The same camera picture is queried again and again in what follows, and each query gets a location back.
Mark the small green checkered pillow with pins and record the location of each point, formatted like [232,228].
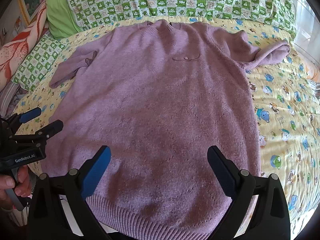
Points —
[40,62]

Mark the green checkered quilt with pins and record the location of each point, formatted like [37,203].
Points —
[175,2]

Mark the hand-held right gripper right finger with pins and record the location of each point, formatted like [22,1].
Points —
[222,173]

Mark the orange floral blanket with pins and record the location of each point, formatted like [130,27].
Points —
[22,45]

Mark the grey striped cloth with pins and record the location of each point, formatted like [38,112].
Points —
[10,100]

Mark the person's left hand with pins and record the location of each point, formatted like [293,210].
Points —
[22,185]

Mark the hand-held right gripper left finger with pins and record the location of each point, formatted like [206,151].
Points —
[96,173]

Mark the framed wall poster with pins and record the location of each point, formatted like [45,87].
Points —
[27,2]

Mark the purple knit sweater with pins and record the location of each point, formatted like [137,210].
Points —
[160,105]

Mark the yellow bear print bedsheet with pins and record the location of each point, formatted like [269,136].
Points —
[282,105]

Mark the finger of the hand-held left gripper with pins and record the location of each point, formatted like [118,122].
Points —
[53,127]
[31,115]

